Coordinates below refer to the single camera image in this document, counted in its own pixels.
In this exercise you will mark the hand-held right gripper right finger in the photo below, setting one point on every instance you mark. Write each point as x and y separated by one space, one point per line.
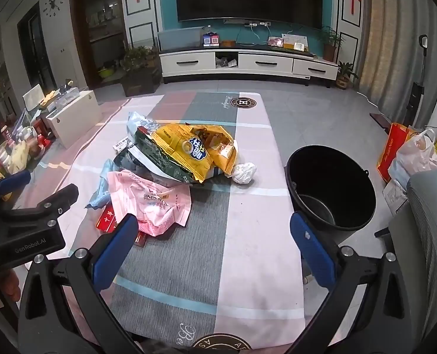
312 254

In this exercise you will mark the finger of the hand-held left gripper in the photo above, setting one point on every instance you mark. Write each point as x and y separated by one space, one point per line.
56 201
15 184

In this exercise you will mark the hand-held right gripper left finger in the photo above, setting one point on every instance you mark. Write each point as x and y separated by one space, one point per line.
115 252

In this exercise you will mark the pink plastic bag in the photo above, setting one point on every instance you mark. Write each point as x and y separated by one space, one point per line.
148 199

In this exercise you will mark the black plastic bucket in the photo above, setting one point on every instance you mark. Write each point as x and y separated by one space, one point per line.
332 177

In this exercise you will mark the dark green foil bag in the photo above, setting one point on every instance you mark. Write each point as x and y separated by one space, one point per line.
155 162

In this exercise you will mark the white tissue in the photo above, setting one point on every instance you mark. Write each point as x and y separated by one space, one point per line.
244 172

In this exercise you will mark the pale translucent plastic bag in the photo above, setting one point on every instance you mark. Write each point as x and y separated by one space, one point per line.
139 123

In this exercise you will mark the yellow snack bag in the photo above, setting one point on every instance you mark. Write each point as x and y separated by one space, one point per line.
181 147

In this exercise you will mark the person's left hand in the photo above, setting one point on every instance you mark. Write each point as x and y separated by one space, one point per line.
3 287

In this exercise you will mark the red packet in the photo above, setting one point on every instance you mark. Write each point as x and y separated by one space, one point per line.
106 222

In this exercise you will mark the group of bottles and jars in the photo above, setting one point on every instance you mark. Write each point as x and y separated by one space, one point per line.
15 147

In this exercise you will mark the light blue plastic wrapper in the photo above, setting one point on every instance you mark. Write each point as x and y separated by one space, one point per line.
100 186

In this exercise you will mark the white storage box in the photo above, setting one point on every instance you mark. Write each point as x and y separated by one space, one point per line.
74 118

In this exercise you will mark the white cardboard box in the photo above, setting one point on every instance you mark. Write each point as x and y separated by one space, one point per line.
393 199

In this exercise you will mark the grey sofa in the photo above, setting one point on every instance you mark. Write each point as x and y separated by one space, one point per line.
432 228

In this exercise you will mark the orange shopping bag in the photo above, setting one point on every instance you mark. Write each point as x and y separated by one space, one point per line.
387 151

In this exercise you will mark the green basin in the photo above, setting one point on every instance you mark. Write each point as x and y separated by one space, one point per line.
108 72

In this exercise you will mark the white plastic carrier bag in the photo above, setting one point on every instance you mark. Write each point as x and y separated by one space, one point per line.
413 155

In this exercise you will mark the dark red floor mat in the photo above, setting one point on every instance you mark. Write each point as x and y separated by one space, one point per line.
380 119

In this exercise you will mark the potted plant dark stand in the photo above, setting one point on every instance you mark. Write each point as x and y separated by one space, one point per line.
139 70

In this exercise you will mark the dark wooden display cabinet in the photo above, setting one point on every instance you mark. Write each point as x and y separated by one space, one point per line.
98 25

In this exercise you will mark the small potted plant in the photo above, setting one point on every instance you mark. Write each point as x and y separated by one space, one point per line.
344 75

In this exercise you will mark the black upright vacuum cleaner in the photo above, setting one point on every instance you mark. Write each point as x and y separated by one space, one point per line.
415 99

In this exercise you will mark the white television cabinet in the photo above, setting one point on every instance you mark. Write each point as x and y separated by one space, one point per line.
262 62

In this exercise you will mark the glass fish tank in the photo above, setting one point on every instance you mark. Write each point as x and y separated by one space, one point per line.
179 38

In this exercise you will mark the potted plant brown pot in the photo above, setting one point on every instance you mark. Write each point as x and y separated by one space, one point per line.
329 46

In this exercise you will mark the white desk calendar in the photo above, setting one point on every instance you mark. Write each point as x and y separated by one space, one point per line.
295 40

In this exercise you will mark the red blue display box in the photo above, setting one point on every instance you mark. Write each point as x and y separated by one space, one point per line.
211 40

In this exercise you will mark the beige patterned curtain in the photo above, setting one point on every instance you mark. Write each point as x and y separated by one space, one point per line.
395 25

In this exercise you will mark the black wall clock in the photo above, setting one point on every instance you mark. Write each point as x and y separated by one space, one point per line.
53 3

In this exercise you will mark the pink photo frame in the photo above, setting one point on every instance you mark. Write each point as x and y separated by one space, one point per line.
275 42

